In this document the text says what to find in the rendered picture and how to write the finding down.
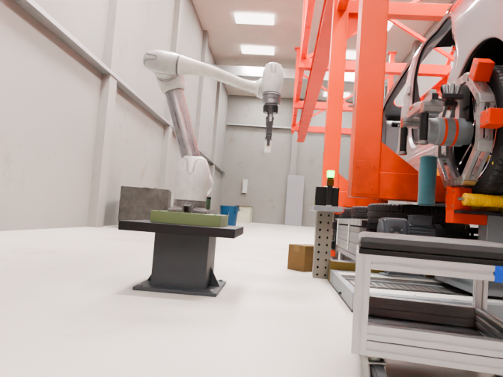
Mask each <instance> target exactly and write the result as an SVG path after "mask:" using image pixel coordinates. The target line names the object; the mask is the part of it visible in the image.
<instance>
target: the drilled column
mask: <svg viewBox="0 0 503 377"><path fill-rule="evenodd" d="M332 221H333V212H321V211H316V219H315V231H314V253H313V266H312V277H313V278H320V279H328V267H329V259H330V257H331V245H332Z"/></svg>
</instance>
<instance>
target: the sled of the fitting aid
mask: <svg viewBox="0 0 503 377"><path fill-rule="evenodd" d="M435 279H437V280H439V281H442V282H444V283H447V284H450V285H452V286H455V287H457V288H459V289H462V290H465V291H467V292H470V293H472V294H473V281H474V279H466V278H451V277H443V276H435ZM488 297H493V298H499V297H503V283H498V282H493V281H488Z"/></svg>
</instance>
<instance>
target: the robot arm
mask: <svg viewBox="0 0 503 377"><path fill-rule="evenodd" d="M143 65H144V66H145V67H146V68H147V69H149V70H150V71H153V73H154V74H155V75H156V79H157V81H158V83H159V86H160V89H161V91H162V93H163V94H164V95H165V97H166V100H167V103H168V109H169V112H170V115H171V121H172V124H173V127H174V132H175V135H176V139H177V144H178V147H179V151H180V156H181V160H180V162H179V164H178V166H177V170H176V174H175V181H174V204H173V207H172V208H168V212H187V213H198V214H210V211H207V210H206V201H207V195H208V194H209V193H210V192H211V191H212V190H213V178H212V177H211V173H210V169H209V166H208V163H207V160H206V159H205V158H204V157H202V156H200V153H199V149H198V144H197V141H196V138H195V133H194V129H193V126H192V121H191V117H190V115H189V110H188V106H187V103H186V98H185V94H184V90H185V87H186V86H185V80H184V75H193V76H205V77H208V78H211V79H215V80H217V81H220V82H223V83H225V84H228V85H231V86H234V87H236V88H239V89H242V90H244V91H249V92H252V93H253V94H255V95H256V97H257V98H260V99H262V101H263V103H262V104H263V113H264V114H268V115H267V116H266V137H265V138H264V139H265V149H264V153H268V154H270V153H271V142H272V139H271V138H272V126H273V121H274V117H273V116H272V115H273V114H277V113H278V106H279V105H280V99H281V93H282V88H283V82H284V74H283V69H282V66H281V65H280V64H278V63H276V62H270V63H268V64H266V66H265V67H264V70H263V76H262V78H260V79H258V80H257V81H249V80H246V79H242V78H240V77H238V76H235V75H233V74H231V73H229V72H226V71H224V70H221V69H219V68H218V67H214V66H212V65H209V64H205V63H203V62H200V61H196V60H194V59H191V58H188V57H186V56H184V55H179V54H177V53H174V52H168V51H163V50H150V51H148V52H145V54H144V58H143Z"/></svg>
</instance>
